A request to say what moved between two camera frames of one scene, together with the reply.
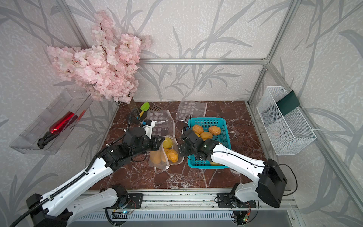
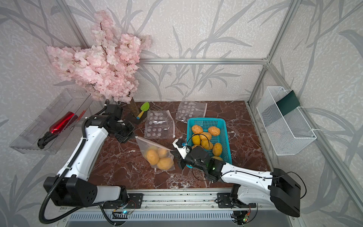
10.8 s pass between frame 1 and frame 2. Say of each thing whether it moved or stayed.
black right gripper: moved
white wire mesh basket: stayed
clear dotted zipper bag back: stayed
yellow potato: moved
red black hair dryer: stayed
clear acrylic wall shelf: stayed
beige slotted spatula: stayed
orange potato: moved
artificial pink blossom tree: stayed
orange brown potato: stayed
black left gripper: moved
